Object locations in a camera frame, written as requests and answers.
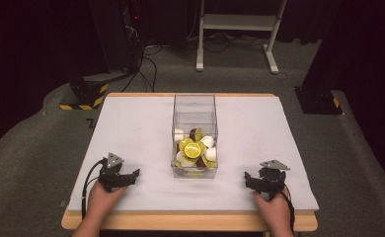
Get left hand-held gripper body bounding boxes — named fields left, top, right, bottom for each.
left=98, top=152, right=131, bottom=193

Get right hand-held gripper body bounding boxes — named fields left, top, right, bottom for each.
left=256, top=159, right=291, bottom=200

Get person's left hand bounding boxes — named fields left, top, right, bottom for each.
left=86, top=180, right=128, bottom=221

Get person's right hand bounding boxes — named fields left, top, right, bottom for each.
left=252, top=188, right=293, bottom=231

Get white table mat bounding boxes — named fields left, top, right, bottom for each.
left=66, top=95, right=320, bottom=212

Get pile of coffee capsules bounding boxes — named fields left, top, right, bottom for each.
left=173, top=126, right=218, bottom=176

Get wooden table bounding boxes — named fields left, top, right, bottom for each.
left=60, top=92, right=319, bottom=233

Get black yellow striped stand base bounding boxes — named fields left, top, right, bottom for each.
left=58, top=76, right=111, bottom=112

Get clear plastic box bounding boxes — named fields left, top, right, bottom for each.
left=170, top=93, right=219, bottom=180

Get dark equipment rack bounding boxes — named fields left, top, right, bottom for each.
left=88, top=0, right=146, bottom=74

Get white metal stand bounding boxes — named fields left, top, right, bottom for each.
left=195, top=0, right=289, bottom=75

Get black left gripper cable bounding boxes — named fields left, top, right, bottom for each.
left=80, top=158, right=106, bottom=220

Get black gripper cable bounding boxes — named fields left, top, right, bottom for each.
left=280, top=186, right=296, bottom=232
left=80, top=158, right=106, bottom=220

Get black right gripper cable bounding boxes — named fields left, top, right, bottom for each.
left=280, top=186, right=296, bottom=232

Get black floor cables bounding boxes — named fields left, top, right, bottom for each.
left=120, top=43, right=159, bottom=94

